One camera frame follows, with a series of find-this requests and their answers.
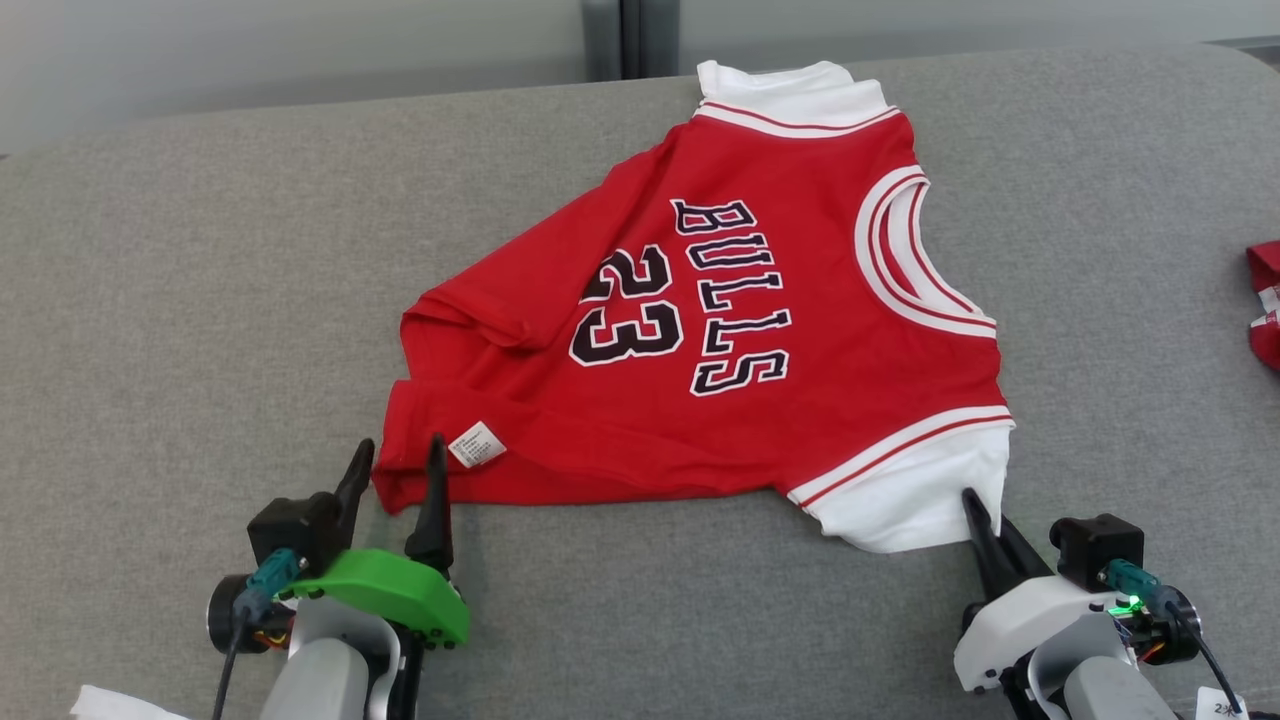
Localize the grey fabric sofa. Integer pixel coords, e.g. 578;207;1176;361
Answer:
0;40;1280;720

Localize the dark grey baseboard strip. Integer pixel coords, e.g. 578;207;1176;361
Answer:
1210;38;1280;66

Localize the red Bulls 23 jersey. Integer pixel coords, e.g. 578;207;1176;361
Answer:
370;60;1016;554

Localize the black cable with teal plug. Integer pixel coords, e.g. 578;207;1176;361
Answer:
210;548;303;720
1100;558;1246;716

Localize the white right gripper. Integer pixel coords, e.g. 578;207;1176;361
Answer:
953;487;1202;694

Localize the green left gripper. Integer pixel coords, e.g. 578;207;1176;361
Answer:
207;432;472;657

